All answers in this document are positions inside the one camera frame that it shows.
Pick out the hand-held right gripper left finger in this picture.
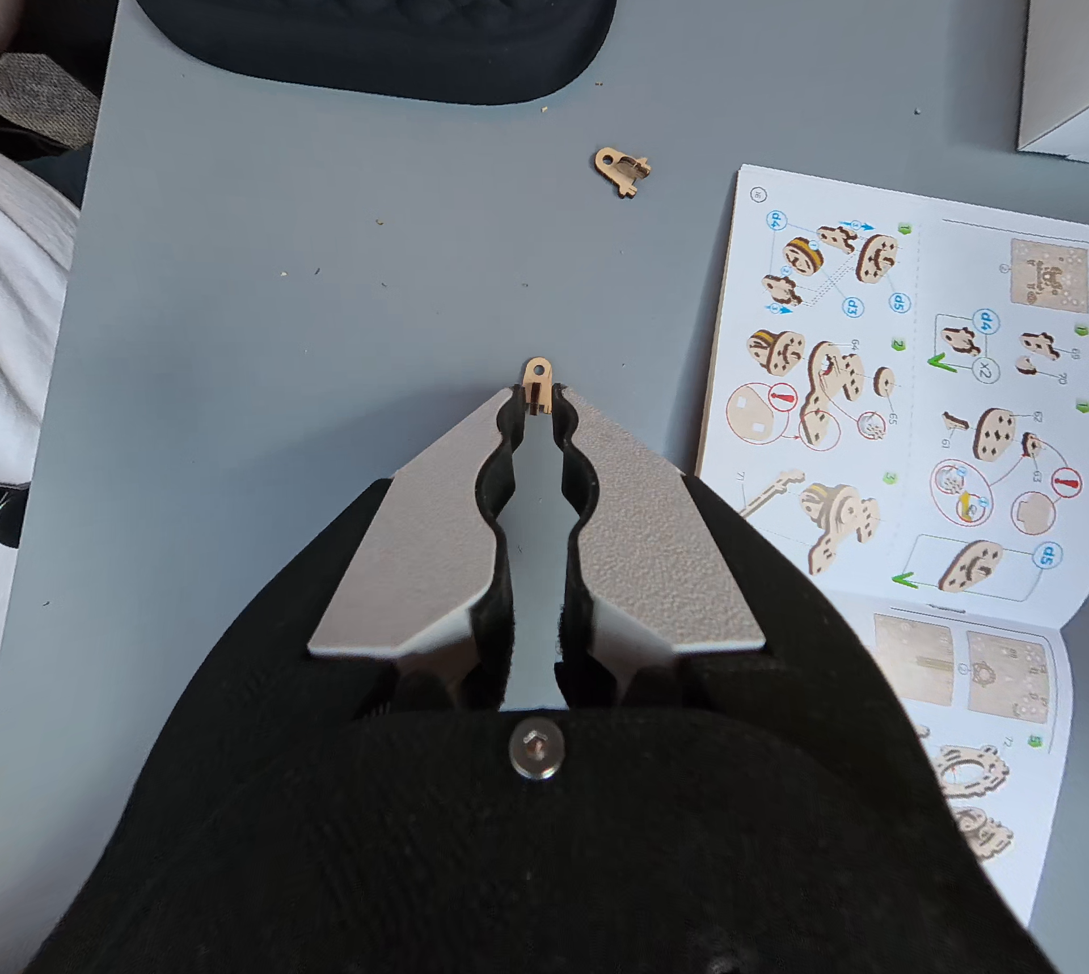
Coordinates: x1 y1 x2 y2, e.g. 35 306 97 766
306 384 527 710

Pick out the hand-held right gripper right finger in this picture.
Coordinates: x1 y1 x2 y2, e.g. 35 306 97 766
551 383 767 710

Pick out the assembly instruction booklet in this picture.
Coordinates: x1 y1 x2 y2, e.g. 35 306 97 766
694 163 1089 929

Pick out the grey fabric chair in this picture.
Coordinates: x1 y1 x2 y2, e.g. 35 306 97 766
0 51 103 150

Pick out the person's white shirt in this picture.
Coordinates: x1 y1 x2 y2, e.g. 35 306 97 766
0 158 82 609

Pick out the white box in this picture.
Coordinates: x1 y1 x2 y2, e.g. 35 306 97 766
1016 0 1089 164

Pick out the black strap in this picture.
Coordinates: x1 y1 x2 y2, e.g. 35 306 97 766
0 483 32 550

